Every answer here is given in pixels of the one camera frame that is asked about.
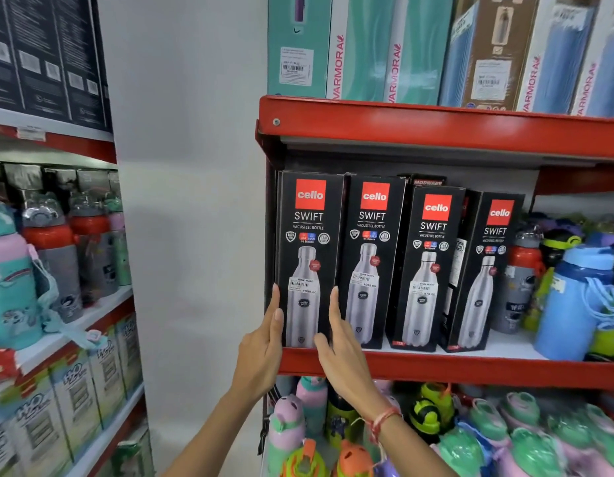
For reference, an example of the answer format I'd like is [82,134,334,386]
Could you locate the red thread bracelet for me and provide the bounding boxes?
[368,407,403,446]

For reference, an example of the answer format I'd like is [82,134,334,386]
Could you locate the person's right hand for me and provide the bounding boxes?
[313,286,388,422]

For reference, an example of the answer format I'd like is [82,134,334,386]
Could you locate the white and blue bottle box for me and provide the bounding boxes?
[570,0,614,119]
[516,0,604,115]

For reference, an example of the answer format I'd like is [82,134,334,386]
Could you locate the green and pink kids bottle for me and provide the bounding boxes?
[104,192,133,287]

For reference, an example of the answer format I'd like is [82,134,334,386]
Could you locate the row of wrapped bottles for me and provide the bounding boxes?
[0,161,122,205]

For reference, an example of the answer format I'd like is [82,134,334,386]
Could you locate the group of colourful kids bottles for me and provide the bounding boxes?
[263,376,614,477]

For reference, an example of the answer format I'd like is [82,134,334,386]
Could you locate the red and white shelf rack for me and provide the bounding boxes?
[0,105,149,477]

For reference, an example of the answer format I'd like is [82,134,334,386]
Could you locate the green box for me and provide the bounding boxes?
[112,426,154,477]

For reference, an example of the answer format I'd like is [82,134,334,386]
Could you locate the person's left hand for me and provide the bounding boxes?
[230,283,286,401]

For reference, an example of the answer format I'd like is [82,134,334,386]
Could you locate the grey bottle with red collar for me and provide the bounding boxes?
[490,227,544,336]
[68,192,120,304]
[21,192,84,324]

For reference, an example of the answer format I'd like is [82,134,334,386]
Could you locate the person's left forearm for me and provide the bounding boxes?
[162,387,274,477]

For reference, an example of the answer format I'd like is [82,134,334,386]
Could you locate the green and yellow kids bottle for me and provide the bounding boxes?
[586,253,614,362]

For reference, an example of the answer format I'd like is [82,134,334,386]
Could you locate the brown bottle box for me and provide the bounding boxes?
[461,0,542,112]

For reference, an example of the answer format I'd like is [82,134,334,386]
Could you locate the blue kids bottle with strap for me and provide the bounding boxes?
[533,244,614,362]

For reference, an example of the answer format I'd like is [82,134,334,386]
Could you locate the red metal shelf board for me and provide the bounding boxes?
[276,345,614,391]
[255,96,614,169]

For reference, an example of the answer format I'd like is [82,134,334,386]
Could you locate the teal box with white label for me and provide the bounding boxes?
[267,0,334,99]

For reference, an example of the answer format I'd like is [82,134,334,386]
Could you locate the red shelf tag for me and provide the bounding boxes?
[0,347,20,382]

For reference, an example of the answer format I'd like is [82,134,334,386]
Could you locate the pink and teal kids bottle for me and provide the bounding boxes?
[0,197,108,351]

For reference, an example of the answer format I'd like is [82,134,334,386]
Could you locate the white and teal bottle box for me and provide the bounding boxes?
[327,0,403,103]
[384,0,457,106]

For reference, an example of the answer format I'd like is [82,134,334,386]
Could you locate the black bottle box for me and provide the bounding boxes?
[438,190,526,353]
[339,175,407,350]
[386,185,467,353]
[274,170,347,349]

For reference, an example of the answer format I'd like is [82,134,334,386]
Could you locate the person's right forearm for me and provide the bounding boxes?
[367,412,459,477]

